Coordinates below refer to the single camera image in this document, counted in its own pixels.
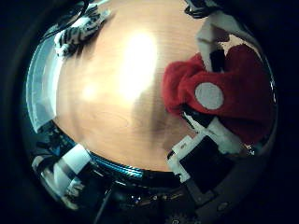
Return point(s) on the red plush toy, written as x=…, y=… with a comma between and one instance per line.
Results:
x=246, y=102

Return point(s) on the zebra striped plush toy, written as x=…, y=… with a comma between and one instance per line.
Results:
x=74, y=34

